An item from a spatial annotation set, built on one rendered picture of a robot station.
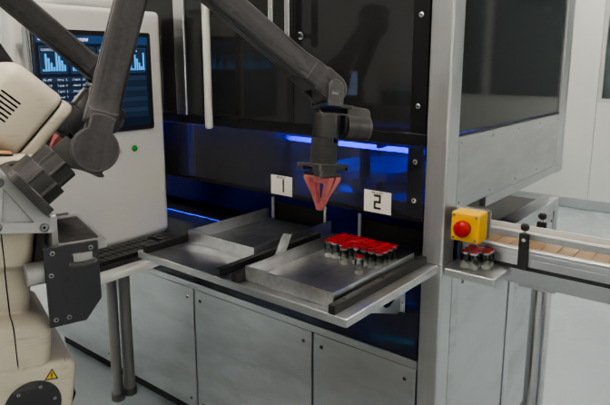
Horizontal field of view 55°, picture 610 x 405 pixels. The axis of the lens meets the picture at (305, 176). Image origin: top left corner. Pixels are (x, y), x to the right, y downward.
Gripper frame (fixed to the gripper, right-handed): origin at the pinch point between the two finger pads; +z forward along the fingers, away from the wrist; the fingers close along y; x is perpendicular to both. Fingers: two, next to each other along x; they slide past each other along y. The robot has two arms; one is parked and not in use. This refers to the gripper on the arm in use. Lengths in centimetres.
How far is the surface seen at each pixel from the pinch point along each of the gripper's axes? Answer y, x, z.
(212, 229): 20, 54, 16
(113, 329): 20, 101, 59
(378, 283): 13.8, -7.7, 17.3
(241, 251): 11.1, 32.8, 17.1
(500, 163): 70, -12, -10
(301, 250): 20.4, 20.0, 15.5
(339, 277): 15.2, 3.8, 18.5
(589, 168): 499, 59, -1
